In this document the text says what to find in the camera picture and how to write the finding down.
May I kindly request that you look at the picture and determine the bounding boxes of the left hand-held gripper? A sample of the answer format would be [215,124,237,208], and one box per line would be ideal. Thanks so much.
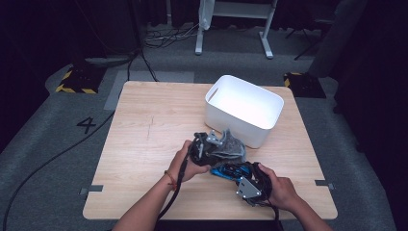
[188,129,225,167]

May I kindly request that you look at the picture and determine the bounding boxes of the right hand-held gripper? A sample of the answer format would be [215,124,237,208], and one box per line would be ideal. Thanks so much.
[209,161,273,207]

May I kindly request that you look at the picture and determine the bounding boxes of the white plastic bin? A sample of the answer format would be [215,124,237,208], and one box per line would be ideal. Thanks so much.
[204,74,285,149]

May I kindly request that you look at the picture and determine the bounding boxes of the person's left hand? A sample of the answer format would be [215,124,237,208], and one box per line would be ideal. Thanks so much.
[166,140,212,184]

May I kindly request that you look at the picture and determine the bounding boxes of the person's right hand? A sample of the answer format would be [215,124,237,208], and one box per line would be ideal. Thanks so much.
[257,163,303,213]

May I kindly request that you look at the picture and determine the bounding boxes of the grey tape strip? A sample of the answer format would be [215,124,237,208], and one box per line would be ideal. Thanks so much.
[79,184,105,196]
[314,179,336,191]

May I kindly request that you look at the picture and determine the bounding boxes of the white hanging bag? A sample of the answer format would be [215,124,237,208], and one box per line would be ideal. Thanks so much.
[198,0,216,32]

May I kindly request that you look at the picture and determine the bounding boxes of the black tripod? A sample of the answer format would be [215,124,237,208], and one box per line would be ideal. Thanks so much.
[285,17,332,62]

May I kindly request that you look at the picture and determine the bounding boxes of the grey curtain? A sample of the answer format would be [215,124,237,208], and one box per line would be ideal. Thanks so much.
[307,0,369,78]

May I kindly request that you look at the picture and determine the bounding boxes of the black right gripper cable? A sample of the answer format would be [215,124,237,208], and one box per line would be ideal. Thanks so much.
[256,198,281,231]

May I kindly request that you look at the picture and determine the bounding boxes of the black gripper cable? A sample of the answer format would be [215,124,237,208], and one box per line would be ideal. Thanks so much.
[256,198,281,231]
[156,153,191,223]

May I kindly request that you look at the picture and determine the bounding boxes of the orange bracelet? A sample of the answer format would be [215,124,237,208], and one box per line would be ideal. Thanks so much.
[164,169,178,192]

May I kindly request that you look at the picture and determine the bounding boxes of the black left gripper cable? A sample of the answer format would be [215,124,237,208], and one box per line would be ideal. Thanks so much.
[156,153,191,223]

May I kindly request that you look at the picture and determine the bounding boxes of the black yellow striped base plate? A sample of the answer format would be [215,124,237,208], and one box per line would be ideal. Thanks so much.
[283,71,327,99]
[55,64,107,95]

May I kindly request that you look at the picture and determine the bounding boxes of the bundle of floor cables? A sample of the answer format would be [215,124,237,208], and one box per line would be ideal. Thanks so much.
[143,22,200,50]

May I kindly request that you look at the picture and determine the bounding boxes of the white desk frame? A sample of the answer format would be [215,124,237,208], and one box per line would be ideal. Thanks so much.
[194,0,279,60]

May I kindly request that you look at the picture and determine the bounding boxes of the long black floor cable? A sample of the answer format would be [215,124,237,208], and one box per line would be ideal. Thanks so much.
[1,47,161,231]

